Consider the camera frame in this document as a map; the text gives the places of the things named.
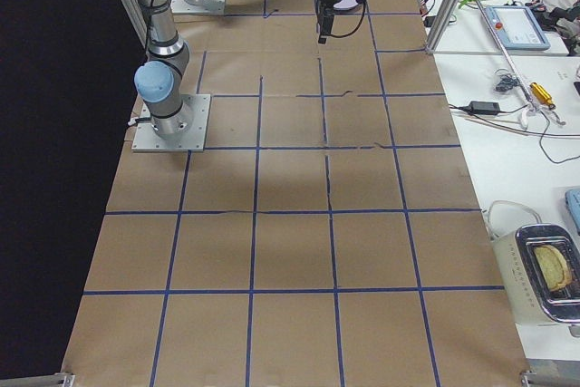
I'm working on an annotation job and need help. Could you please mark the black power adapter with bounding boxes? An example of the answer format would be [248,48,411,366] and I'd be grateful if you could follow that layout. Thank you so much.
[468,101,501,116]

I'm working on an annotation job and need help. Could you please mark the yellow orange tool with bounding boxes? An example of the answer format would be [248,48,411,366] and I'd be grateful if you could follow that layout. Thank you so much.
[529,82,556,110]

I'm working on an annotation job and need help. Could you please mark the toast slice in toaster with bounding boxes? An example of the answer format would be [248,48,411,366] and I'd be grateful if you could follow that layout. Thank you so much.
[534,245,572,291]

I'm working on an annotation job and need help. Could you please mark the brown paper table cover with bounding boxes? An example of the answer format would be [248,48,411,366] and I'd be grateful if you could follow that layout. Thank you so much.
[63,0,527,386]

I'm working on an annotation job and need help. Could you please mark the light blue box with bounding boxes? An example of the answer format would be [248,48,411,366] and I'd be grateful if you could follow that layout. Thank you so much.
[565,188,580,234]

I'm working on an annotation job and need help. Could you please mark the robot teach pendant tablet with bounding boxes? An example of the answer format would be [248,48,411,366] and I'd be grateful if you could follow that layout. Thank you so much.
[484,5,551,51]

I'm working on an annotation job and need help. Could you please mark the cream toaster chrome top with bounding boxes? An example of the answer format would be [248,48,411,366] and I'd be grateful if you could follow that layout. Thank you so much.
[492,223,579,337]

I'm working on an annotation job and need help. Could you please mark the square metal base plate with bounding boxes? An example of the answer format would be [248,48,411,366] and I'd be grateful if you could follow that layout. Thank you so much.
[131,94,211,152]

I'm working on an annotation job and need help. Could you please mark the aluminium frame post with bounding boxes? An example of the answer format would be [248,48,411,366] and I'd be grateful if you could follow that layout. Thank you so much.
[424,0,482,55]

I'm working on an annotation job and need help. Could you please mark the long grabber stick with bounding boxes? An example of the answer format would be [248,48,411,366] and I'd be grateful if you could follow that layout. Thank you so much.
[459,0,566,127]

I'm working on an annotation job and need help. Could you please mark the wooden chopstick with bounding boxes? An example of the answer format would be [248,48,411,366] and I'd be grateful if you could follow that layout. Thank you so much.
[464,117,531,136]

